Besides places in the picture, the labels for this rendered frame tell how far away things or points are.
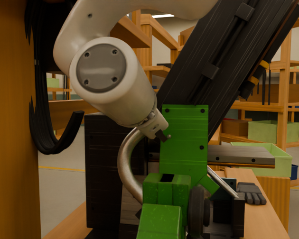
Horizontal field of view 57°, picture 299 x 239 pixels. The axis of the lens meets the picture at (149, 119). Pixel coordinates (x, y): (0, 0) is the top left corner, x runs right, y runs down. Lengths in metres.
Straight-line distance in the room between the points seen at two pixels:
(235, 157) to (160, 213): 0.44
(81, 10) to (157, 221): 0.29
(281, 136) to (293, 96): 0.54
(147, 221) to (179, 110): 0.36
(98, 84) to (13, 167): 0.34
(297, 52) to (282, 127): 6.83
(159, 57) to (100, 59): 9.72
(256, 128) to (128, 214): 2.98
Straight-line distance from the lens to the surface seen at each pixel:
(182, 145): 0.67
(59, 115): 0.93
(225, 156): 0.79
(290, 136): 3.62
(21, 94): 0.62
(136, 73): 0.32
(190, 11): 0.34
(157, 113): 0.47
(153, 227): 0.38
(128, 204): 0.72
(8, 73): 0.60
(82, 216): 1.03
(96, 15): 0.40
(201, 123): 0.68
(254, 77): 0.89
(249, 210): 1.06
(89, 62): 0.33
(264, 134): 3.51
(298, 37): 10.07
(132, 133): 0.62
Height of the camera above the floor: 1.30
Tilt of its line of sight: 5 degrees down
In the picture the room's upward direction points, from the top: straight up
